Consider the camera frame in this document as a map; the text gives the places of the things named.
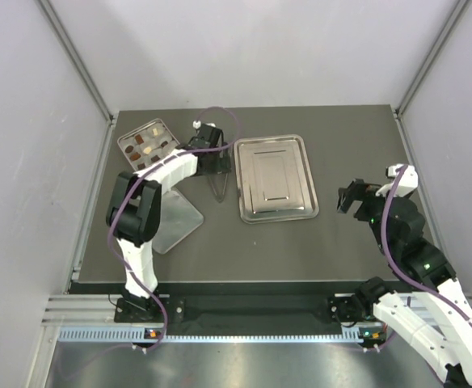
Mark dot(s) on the left aluminium corner post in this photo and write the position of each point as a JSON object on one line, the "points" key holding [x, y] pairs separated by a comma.
{"points": [[54, 21]]}

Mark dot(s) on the aluminium corner post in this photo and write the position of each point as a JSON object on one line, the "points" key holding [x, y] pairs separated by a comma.
{"points": [[451, 22], [54, 21]]}

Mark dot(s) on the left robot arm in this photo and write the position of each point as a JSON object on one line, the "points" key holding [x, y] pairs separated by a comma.
{"points": [[134, 216]]}

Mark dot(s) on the steel serving tray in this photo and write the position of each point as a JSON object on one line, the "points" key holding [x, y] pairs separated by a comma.
{"points": [[274, 179]]}

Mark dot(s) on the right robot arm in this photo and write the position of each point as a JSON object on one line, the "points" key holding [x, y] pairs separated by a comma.
{"points": [[397, 226]]}

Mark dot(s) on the aluminium frame rail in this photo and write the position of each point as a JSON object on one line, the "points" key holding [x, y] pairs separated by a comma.
{"points": [[96, 309]]}

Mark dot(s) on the steel tongs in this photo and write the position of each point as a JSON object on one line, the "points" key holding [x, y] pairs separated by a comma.
{"points": [[219, 184]]}

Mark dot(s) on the grey slotted cable duct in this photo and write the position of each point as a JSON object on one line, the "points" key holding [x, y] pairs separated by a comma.
{"points": [[143, 335]]}

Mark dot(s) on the silver tin lid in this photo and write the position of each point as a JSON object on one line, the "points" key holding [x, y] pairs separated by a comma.
{"points": [[179, 218]]}

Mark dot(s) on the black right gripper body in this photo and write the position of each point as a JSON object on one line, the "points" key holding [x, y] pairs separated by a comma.
{"points": [[370, 208]]}

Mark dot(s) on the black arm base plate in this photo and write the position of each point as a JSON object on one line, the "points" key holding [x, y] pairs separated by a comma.
{"points": [[321, 308]]}

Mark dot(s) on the pink chocolate tin box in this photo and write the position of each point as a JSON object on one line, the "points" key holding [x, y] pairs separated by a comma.
{"points": [[129, 146]]}

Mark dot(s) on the right aluminium corner post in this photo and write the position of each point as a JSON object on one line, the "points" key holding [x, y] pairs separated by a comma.
{"points": [[451, 22]]}

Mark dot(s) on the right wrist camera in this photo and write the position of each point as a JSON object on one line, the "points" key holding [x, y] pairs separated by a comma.
{"points": [[403, 179]]}

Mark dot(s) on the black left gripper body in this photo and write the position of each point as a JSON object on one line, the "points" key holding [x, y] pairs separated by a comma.
{"points": [[217, 164]]}

